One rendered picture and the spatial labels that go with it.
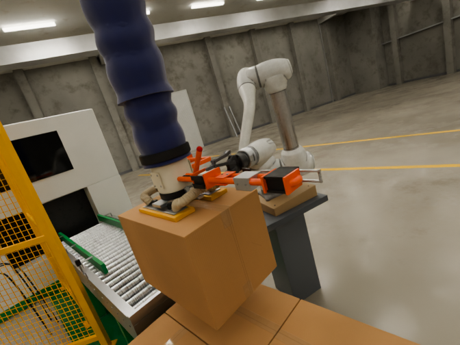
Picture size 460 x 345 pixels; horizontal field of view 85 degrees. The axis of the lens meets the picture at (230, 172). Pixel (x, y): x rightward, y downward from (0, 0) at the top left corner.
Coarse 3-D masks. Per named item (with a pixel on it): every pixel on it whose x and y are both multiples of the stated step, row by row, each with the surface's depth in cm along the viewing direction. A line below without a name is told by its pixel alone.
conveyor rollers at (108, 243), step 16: (80, 240) 284; (96, 240) 270; (112, 240) 256; (80, 256) 244; (96, 256) 230; (112, 256) 222; (128, 256) 213; (96, 272) 204; (112, 272) 195; (128, 272) 186; (112, 288) 171; (128, 288) 168; (144, 288) 160
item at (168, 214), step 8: (144, 208) 119; (152, 208) 114; (160, 208) 111; (168, 208) 106; (184, 208) 103; (192, 208) 102; (160, 216) 105; (168, 216) 100; (176, 216) 98; (184, 216) 100
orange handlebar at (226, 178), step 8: (192, 160) 145; (208, 160) 133; (192, 168) 127; (216, 176) 94; (224, 176) 87; (232, 176) 88; (296, 176) 68; (216, 184) 89; (224, 184) 86; (256, 184) 75; (296, 184) 66
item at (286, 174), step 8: (280, 168) 74; (288, 168) 71; (296, 168) 69; (264, 176) 71; (272, 176) 69; (280, 176) 67; (288, 176) 66; (264, 184) 71; (272, 184) 70; (280, 184) 68; (288, 184) 66; (264, 192) 72; (272, 192) 71; (280, 192) 69; (288, 192) 66
